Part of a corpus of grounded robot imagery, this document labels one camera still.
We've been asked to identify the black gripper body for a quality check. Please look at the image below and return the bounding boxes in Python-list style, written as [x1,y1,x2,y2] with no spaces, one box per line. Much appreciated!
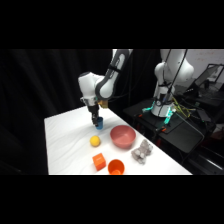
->
[87,103,101,116]

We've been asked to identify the blue cup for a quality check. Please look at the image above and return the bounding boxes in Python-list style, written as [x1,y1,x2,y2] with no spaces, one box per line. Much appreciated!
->
[94,116,105,130]

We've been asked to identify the pink bowl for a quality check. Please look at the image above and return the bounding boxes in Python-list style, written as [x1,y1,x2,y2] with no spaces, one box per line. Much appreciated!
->
[109,124,137,150]

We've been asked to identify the orange cup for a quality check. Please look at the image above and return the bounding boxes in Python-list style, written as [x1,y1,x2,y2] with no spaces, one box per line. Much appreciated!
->
[107,158,126,176]

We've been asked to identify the yellow ball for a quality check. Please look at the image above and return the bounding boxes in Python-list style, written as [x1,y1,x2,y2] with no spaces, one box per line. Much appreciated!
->
[89,135,102,148]

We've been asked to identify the orange cube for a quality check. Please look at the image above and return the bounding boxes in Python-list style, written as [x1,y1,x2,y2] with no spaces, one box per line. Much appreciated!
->
[92,152,107,172]

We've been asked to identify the grey plush toy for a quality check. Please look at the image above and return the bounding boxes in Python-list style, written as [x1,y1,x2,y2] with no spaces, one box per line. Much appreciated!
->
[130,139,154,165]

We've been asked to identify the black curtain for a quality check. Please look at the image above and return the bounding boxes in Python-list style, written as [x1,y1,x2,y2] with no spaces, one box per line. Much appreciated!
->
[0,49,164,176]

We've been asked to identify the green base light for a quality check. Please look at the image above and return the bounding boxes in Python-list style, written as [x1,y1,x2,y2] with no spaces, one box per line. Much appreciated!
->
[165,108,174,125]

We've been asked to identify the black robot stand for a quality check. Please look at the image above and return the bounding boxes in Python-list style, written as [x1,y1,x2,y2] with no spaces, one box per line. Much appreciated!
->
[123,98,206,155]

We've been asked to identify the black laptop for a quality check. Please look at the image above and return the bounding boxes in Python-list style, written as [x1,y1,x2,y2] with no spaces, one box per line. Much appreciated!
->
[194,63,224,90]

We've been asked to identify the beige wrist camera box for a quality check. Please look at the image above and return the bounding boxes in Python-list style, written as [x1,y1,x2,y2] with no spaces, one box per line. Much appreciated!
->
[97,98,110,110]

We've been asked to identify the yellow cable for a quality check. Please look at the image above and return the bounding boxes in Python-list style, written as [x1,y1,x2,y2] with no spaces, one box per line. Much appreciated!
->
[171,96,196,120]

